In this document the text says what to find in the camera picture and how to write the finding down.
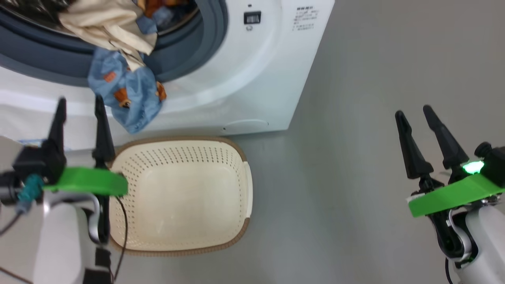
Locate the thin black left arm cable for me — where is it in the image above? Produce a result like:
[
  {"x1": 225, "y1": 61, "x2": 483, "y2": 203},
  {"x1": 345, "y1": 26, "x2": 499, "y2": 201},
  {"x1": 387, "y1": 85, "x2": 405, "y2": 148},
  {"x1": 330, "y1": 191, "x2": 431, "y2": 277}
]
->
[{"x1": 112, "y1": 195, "x2": 129, "y2": 284}]

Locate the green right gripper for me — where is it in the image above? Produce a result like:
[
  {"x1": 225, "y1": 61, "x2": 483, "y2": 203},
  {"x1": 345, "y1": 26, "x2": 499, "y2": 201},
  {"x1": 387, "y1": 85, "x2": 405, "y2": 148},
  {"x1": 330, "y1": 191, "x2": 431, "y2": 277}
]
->
[{"x1": 395, "y1": 105, "x2": 505, "y2": 218}]

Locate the round white filter cover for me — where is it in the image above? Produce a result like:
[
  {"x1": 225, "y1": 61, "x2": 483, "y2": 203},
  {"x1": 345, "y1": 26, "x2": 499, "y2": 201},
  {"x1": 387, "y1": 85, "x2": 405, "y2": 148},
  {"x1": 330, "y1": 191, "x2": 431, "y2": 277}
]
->
[{"x1": 223, "y1": 120, "x2": 269, "y2": 135}]

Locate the teal left camera connector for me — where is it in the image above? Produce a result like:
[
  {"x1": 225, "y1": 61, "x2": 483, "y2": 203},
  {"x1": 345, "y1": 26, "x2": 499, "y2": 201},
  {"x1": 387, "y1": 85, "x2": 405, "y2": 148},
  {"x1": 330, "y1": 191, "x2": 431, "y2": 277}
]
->
[{"x1": 17, "y1": 174, "x2": 45, "y2": 213}]

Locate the white front-load washing machine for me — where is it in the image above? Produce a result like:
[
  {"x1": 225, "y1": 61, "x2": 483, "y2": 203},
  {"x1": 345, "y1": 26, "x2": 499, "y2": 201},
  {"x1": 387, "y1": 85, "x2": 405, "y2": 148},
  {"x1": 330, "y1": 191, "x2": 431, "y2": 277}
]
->
[{"x1": 0, "y1": 0, "x2": 336, "y2": 151}]

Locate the cream and blue garment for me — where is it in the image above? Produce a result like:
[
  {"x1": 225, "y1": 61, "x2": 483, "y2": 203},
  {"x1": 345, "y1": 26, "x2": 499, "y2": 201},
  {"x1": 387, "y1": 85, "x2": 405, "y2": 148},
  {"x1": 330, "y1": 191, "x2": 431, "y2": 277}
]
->
[{"x1": 58, "y1": 0, "x2": 167, "y2": 134}]

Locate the cream perforated laundry basket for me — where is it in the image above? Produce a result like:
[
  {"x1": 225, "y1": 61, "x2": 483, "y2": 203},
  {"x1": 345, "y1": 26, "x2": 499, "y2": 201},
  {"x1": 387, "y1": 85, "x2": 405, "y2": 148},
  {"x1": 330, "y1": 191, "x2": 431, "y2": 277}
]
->
[{"x1": 107, "y1": 136, "x2": 253, "y2": 257}]

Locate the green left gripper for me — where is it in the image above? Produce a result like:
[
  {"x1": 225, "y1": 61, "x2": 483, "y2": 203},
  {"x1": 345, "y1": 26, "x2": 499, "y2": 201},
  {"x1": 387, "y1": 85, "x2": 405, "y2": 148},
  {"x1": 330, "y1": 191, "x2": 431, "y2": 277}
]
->
[{"x1": 41, "y1": 95, "x2": 129, "y2": 197}]

